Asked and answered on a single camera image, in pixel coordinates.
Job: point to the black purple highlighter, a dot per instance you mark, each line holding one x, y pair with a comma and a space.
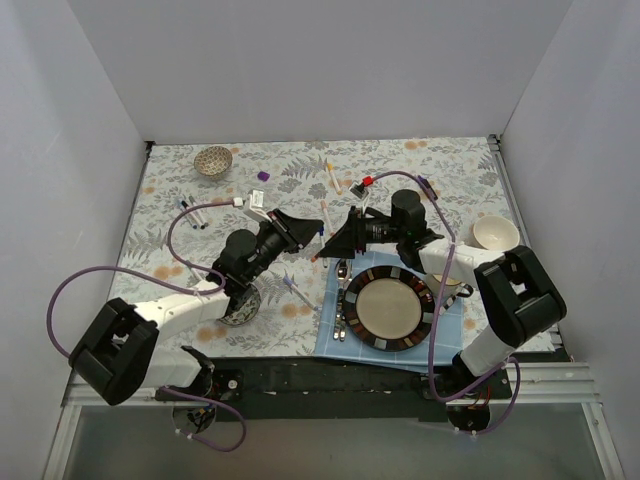
428, 189

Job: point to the grey tipped white marker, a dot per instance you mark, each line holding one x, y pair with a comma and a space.
183, 207

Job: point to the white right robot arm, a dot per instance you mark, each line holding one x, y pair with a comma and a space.
518, 296

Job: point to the silver spoon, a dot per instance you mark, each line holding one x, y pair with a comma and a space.
341, 285

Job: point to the lilac capped white marker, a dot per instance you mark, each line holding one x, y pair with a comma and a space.
294, 288

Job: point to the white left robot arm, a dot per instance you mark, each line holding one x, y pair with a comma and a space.
121, 350

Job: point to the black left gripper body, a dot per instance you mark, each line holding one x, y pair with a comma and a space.
284, 230

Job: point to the black tipped white marker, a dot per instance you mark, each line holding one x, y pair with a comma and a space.
202, 222

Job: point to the plain cream bowl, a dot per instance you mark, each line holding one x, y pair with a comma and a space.
495, 233

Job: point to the floral patterned table mat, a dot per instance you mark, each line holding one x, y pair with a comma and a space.
160, 239

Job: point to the blue capped white marker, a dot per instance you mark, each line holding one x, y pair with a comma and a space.
322, 245

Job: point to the small patterned brown bowl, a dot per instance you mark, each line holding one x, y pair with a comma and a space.
213, 162

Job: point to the leaf patterned bowl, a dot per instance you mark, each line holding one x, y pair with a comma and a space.
245, 313

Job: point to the peach capped white marker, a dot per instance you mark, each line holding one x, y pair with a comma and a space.
325, 213

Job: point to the striped rim dinner plate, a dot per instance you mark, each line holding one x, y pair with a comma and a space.
389, 308

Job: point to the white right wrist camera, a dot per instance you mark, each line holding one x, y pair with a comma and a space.
361, 190

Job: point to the cream mug black handle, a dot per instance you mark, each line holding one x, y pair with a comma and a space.
452, 287

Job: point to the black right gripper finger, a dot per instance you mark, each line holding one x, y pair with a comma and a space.
342, 245
354, 227

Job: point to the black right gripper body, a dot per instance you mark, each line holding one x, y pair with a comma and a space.
356, 233

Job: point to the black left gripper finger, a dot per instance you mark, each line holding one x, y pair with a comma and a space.
301, 238
283, 223

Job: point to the silver fork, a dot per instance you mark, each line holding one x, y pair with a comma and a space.
345, 300

